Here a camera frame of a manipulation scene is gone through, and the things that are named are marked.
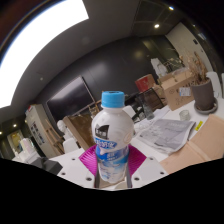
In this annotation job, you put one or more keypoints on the grey plant saucer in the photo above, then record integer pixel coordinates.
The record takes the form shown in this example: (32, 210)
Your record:
(215, 106)

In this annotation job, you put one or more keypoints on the black foam block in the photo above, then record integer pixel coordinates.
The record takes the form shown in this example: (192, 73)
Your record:
(48, 165)

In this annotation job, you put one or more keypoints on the brown cardboard box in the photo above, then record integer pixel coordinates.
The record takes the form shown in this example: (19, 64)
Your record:
(175, 93)

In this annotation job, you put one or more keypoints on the round ceiling spotlight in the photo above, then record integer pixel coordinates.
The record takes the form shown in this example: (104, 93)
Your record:
(171, 8)
(157, 25)

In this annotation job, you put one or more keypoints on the small yellow tag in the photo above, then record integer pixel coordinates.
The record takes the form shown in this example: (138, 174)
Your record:
(199, 125)

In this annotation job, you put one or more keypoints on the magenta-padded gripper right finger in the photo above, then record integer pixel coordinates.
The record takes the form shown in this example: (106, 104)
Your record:
(146, 170)

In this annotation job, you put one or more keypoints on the wooden easel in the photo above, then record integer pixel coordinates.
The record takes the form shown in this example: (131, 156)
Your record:
(53, 136)
(91, 107)

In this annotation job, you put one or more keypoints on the white blue-capped drink bottle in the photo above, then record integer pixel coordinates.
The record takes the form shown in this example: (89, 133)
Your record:
(111, 133)

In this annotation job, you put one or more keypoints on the white plastic chair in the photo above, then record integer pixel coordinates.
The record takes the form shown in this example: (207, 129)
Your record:
(215, 80)
(70, 145)

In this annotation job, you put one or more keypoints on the long ceiling light panel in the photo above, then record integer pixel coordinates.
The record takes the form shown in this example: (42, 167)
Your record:
(40, 40)

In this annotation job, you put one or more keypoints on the grey printed newspaper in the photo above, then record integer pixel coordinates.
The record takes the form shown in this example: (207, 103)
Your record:
(166, 133)

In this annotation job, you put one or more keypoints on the clear glass bottle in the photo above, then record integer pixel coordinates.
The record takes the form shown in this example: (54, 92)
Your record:
(149, 111)

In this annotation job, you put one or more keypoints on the black wall screen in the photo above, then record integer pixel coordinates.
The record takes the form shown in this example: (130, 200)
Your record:
(70, 98)

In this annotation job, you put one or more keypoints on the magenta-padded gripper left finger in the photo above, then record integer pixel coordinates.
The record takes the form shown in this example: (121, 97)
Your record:
(78, 170)

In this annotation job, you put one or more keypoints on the white cabinet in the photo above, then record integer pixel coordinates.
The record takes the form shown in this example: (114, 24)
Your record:
(36, 130)

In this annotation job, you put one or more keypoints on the dried plant in grey pot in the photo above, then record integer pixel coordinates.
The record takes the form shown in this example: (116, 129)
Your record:
(203, 95)

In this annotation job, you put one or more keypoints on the white plaster statue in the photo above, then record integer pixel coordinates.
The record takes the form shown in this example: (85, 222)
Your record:
(158, 68)

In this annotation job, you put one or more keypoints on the white plaster bust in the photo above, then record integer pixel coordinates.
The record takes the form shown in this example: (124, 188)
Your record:
(62, 128)

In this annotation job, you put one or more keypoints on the small pale glass cup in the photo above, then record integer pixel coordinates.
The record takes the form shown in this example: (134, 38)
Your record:
(184, 115)

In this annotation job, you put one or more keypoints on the red box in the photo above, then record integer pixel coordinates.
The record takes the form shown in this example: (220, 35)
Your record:
(145, 83)

